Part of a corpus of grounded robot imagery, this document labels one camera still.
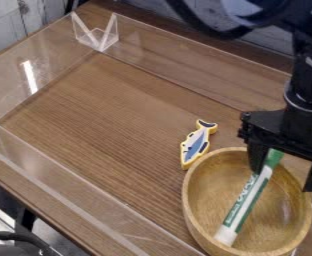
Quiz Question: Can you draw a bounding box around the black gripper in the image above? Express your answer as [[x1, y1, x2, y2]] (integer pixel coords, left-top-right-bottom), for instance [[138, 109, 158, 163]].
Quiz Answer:
[[238, 84, 312, 192]]

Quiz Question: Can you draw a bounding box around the green white marker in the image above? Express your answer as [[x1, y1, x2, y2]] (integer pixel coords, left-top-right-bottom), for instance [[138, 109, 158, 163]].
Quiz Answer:
[[213, 149, 284, 247]]

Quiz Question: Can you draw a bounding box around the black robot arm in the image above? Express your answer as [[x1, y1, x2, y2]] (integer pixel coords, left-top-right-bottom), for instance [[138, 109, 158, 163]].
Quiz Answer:
[[165, 0, 312, 192]]

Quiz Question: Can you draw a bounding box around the brown wooden bowl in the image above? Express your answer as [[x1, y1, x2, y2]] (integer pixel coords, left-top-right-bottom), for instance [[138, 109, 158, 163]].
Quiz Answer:
[[181, 147, 312, 256]]

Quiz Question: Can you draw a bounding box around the yellow blue fish toy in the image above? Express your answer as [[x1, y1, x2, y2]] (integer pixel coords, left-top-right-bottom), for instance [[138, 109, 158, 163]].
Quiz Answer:
[[179, 119, 218, 170]]

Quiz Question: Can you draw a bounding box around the clear acrylic corner bracket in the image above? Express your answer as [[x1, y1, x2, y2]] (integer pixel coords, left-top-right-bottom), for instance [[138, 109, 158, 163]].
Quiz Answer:
[[70, 12, 118, 52]]

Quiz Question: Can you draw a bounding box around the clear acrylic front wall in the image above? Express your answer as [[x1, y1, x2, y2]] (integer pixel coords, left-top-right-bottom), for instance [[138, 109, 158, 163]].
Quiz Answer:
[[0, 126, 203, 256]]

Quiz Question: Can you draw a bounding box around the black cable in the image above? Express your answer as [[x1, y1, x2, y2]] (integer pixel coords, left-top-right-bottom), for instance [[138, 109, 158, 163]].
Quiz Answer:
[[0, 230, 53, 256]]

